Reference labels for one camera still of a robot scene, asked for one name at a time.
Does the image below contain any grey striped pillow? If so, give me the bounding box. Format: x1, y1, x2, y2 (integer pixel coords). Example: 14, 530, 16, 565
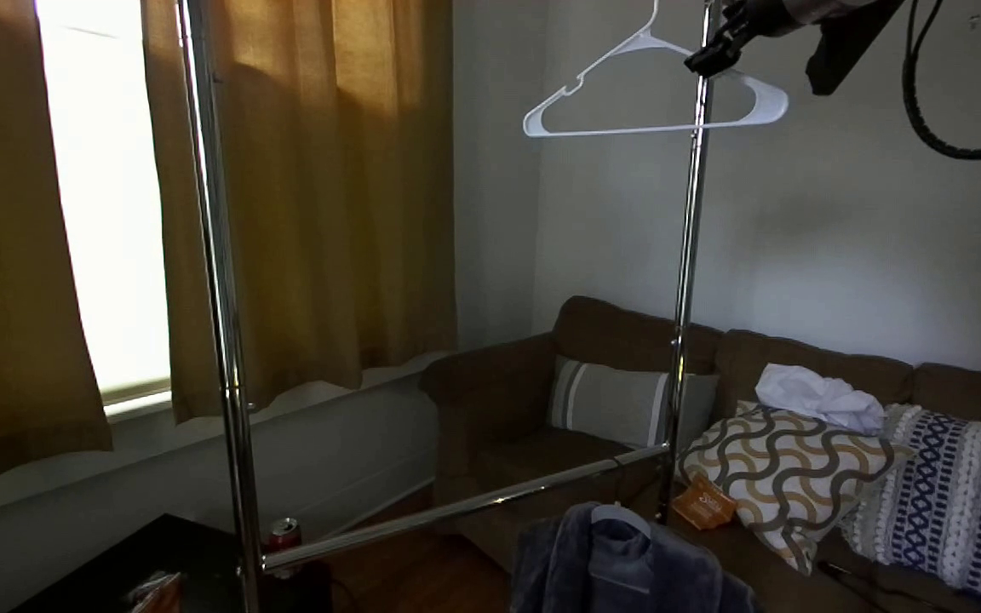
545, 354, 724, 458

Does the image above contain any chrome garment rack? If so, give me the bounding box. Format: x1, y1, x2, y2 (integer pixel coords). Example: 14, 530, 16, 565
166, 0, 738, 613

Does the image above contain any white plastic clothes hanger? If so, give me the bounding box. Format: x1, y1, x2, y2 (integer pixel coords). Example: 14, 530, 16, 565
518, 0, 794, 142

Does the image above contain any wide mustard curtain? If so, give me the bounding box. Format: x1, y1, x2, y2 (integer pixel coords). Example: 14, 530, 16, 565
139, 0, 456, 425

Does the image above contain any bright window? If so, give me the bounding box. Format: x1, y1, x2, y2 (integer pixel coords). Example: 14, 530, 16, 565
33, 0, 178, 424

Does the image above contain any black low table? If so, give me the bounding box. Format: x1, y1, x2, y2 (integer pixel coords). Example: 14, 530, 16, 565
12, 512, 334, 613

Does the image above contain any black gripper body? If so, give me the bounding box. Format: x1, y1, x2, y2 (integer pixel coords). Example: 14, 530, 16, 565
715, 0, 826, 56

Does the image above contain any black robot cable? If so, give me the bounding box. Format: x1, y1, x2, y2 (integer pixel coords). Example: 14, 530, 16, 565
900, 0, 981, 164

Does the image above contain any red soda can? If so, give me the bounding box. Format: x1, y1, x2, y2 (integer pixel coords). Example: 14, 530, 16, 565
267, 514, 306, 560

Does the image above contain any white red packet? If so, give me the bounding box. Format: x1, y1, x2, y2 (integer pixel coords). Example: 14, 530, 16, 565
126, 570, 187, 613

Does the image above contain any brown sofa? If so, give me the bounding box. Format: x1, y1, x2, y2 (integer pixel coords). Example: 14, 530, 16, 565
418, 292, 981, 613

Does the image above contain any orange flat packet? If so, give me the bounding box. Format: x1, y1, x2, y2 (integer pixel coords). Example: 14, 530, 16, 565
674, 473, 738, 534

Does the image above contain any narrow mustard curtain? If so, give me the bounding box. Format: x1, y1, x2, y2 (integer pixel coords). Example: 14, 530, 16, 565
0, 0, 116, 514

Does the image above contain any white crumpled cloth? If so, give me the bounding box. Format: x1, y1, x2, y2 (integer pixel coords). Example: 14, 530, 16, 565
752, 361, 888, 435

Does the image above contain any navy white patterned pillow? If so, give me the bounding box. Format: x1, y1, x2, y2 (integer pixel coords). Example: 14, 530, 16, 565
843, 401, 981, 613

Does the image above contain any wavy pattern pillow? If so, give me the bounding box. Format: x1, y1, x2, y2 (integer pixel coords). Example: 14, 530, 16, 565
683, 396, 896, 575

